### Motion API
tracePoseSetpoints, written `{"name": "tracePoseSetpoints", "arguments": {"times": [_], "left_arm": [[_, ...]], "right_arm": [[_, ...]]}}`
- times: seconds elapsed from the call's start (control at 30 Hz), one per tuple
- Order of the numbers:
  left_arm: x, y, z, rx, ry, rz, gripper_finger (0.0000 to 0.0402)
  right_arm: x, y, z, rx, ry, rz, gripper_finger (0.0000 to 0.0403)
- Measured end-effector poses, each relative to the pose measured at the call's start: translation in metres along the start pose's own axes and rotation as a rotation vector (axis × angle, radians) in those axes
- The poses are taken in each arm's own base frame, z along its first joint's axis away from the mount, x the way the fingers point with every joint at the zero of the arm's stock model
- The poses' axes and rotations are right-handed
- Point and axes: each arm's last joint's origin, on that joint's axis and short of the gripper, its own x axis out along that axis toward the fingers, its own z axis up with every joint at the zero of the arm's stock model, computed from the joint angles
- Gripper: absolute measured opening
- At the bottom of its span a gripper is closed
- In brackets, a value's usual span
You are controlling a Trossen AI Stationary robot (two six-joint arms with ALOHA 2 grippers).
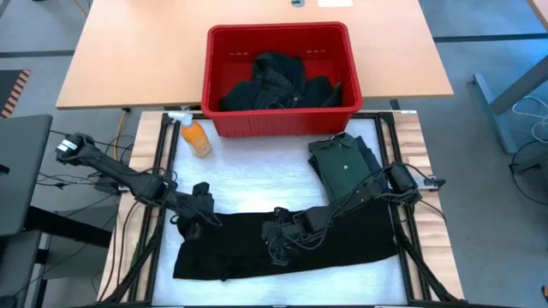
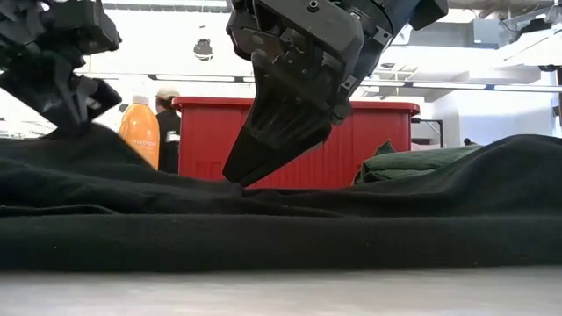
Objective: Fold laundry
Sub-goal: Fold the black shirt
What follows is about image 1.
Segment black aluminium table frame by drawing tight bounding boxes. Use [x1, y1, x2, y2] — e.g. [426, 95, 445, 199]
[96, 110, 466, 308]

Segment dark navy shorts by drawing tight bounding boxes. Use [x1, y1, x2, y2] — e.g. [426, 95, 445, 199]
[308, 135, 389, 193]

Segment grey metal desk leg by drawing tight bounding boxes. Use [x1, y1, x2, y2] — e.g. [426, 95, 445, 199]
[472, 54, 548, 155]

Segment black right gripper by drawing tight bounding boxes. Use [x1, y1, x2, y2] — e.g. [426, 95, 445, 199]
[260, 206, 310, 267]

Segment light wooden desk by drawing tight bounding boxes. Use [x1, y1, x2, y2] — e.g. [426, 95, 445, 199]
[55, 0, 455, 111]

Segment red plastic laundry basket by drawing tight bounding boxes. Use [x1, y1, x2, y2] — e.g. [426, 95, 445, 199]
[200, 21, 364, 139]

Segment yellow cable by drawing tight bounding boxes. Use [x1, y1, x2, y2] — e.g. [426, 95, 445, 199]
[112, 109, 129, 162]

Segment dark denim jeans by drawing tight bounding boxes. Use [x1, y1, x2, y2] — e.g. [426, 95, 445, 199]
[220, 50, 343, 112]

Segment white floor cable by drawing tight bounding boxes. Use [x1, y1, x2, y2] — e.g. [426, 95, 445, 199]
[511, 94, 548, 145]

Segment green button shirt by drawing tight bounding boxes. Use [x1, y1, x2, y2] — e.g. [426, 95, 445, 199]
[307, 132, 384, 203]

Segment orange spray bottle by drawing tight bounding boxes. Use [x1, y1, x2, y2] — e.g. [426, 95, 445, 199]
[167, 111, 213, 159]

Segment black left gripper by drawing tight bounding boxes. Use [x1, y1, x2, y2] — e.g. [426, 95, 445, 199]
[170, 181, 217, 240]

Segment black trousers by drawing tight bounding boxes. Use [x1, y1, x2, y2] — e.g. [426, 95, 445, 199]
[172, 200, 400, 282]

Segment dark grey office chair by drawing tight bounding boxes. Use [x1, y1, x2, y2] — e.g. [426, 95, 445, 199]
[0, 113, 113, 308]

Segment black floor cable bundle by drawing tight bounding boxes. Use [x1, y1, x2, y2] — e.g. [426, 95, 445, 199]
[36, 127, 136, 194]

